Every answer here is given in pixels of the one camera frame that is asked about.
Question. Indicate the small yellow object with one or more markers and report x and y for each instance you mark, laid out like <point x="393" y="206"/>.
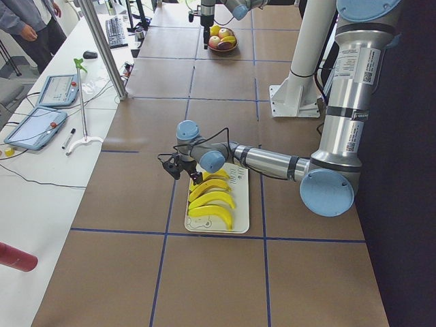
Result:
<point x="9" y="152"/>

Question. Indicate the red green apple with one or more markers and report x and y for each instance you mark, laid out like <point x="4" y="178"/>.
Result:
<point x="214" y="42"/>

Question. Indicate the blue teach pendant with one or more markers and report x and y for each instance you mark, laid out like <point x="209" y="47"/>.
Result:
<point x="37" y="129"/>
<point x="58" y="91"/>

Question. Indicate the person in grey jacket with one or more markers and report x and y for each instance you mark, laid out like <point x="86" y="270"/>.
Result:
<point x="34" y="26"/>

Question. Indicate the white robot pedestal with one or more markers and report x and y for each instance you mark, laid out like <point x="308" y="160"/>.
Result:
<point x="297" y="96"/>

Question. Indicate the clear plastic bag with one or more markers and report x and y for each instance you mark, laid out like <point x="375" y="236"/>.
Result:
<point x="93" y="82"/>

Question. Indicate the upper blue teach pendant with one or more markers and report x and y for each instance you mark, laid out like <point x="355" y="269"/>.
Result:
<point x="58" y="91"/>

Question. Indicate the red cylinder bottle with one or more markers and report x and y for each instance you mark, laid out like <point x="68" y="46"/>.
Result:
<point x="15" y="258"/>

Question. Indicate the yellow lemon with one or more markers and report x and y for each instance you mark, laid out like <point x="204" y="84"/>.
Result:
<point x="214" y="30"/>

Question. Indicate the small metal cup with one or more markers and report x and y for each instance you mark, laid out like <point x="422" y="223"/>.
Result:
<point x="139" y="32"/>

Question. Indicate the aluminium frame post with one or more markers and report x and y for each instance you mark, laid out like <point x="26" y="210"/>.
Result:
<point x="97" y="32"/>

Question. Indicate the yellow banana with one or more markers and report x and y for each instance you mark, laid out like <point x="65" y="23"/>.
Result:
<point x="202" y="216"/>
<point x="209" y="184"/>
<point x="231" y="39"/>
<point x="213" y="196"/>

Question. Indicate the black marker pen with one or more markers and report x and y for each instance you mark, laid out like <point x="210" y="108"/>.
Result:
<point x="68" y="139"/>

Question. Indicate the lower blue teach pendant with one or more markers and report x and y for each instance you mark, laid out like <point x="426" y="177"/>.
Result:
<point x="37" y="129"/>

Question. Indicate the yellow banana behind basket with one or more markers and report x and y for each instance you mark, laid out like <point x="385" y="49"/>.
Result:
<point x="231" y="39"/>

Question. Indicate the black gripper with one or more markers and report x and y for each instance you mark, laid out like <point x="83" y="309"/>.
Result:
<point x="190" y="166"/>
<point x="206" y="19"/>

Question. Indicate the black keyboard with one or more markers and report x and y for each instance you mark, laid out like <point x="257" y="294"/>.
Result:
<point x="115" y="33"/>

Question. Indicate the black computer mouse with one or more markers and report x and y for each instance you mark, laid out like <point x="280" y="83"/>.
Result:
<point x="90" y="55"/>

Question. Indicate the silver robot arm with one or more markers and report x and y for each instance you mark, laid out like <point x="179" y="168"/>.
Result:
<point x="363" y="30"/>
<point x="238" y="9"/>

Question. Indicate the white bear tray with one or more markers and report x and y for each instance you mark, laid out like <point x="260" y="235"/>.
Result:
<point x="239" y="183"/>

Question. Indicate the green handled reacher grabber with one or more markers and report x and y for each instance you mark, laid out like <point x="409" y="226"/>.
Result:
<point x="86" y="138"/>

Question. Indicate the woven wicker basket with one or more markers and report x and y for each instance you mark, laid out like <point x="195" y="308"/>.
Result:
<point x="233" y="44"/>

